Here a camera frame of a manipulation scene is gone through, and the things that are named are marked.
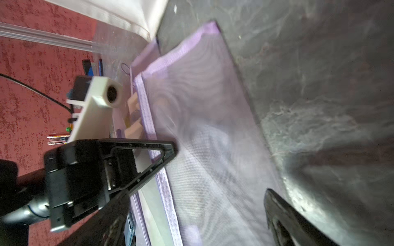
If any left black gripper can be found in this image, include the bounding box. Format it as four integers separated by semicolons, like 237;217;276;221
44;138;178;232

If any left aluminium corner post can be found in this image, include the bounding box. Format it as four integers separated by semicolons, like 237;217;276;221
1;23;93;52

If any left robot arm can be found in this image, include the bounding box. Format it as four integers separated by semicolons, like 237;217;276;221
1;138;177;246

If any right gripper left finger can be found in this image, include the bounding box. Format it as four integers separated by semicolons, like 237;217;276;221
59;191;130;246

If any blue stapler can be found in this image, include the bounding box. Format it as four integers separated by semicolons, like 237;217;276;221
82;59;104;76

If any white canvas tote bag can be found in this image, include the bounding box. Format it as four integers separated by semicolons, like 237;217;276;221
48;0;168;42

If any beige mesh pouch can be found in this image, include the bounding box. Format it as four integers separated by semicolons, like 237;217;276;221
124;92;145;139

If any coloured pencils bundle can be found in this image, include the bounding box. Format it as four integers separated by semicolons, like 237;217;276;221
47;133;70;146

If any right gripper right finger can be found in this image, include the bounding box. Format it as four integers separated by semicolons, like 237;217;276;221
264;189;336;246

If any purple mesh pouch back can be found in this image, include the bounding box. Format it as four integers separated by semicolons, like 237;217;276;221
129;39;161;94

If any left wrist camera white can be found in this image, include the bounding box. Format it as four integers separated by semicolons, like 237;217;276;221
67;76;123;143

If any purple mesh pouch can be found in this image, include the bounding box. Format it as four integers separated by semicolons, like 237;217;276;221
134;22;283;246
129;39;161;94

